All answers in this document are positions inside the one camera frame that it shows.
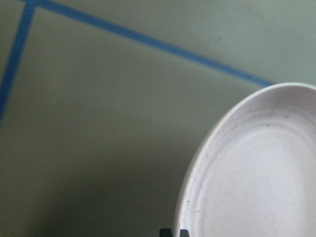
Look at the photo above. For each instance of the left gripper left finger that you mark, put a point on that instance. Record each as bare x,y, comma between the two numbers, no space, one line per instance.
166,232

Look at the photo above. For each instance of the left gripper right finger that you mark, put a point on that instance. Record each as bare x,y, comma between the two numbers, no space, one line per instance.
184,233

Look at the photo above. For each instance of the pink plate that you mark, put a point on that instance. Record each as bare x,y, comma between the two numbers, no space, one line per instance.
254,174

